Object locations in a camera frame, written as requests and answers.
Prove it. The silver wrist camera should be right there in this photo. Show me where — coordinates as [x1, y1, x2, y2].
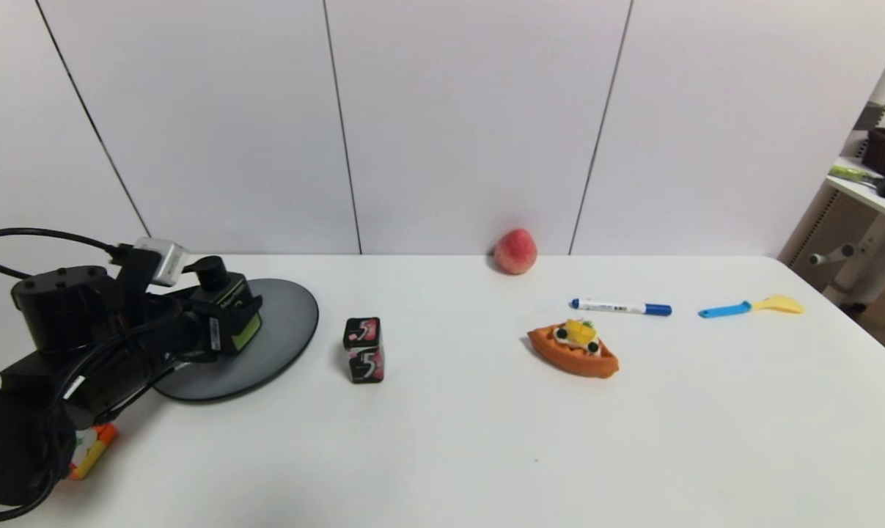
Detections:
[132, 236, 191, 287]

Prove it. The black pump bottle green label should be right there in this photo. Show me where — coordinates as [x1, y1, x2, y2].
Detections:
[190, 255, 264, 356]

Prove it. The round gray plate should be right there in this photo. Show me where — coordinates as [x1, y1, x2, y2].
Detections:
[153, 279, 320, 403]

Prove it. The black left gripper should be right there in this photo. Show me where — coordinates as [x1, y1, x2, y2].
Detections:
[169, 295, 264, 363]

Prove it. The white marker blue cap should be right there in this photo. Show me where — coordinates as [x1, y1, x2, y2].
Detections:
[569, 298, 673, 318]

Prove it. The multicolour puzzle cube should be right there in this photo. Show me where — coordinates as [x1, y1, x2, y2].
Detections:
[67, 423, 120, 481]

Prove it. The blue yellow toy spatula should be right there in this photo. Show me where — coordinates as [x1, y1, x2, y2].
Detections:
[697, 295, 806, 320]

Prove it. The pink peach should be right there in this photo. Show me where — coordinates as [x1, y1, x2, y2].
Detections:
[493, 229, 538, 276]

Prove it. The black gum box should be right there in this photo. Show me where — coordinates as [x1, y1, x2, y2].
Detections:
[343, 317, 386, 384]

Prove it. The orange toy fruit tart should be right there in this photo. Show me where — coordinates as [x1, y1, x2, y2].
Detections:
[526, 318, 620, 379]

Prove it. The black camera cable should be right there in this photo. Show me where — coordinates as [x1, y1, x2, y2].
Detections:
[0, 227, 133, 281]

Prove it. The green handled tool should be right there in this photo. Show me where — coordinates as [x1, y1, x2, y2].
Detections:
[826, 165, 884, 186]

